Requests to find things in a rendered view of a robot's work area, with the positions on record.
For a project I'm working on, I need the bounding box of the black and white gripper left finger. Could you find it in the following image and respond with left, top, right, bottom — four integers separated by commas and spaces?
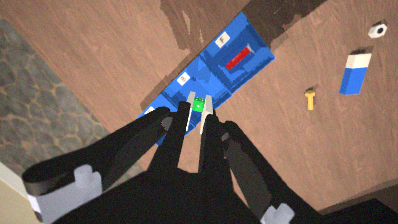
22, 91, 196, 224

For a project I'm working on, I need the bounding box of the yellow bolt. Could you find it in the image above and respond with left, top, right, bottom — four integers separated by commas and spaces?
306, 91, 315, 110

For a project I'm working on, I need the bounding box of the blue three-compartment bin rack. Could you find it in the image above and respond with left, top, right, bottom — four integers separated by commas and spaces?
137, 12, 275, 119

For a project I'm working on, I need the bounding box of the blue nine-volt battery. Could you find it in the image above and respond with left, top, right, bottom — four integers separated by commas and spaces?
221, 43, 255, 75

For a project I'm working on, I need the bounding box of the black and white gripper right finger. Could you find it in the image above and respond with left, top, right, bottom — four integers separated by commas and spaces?
198, 95, 330, 224

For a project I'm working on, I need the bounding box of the grey hex nut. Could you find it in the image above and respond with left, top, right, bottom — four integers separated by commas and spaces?
368, 24, 387, 38

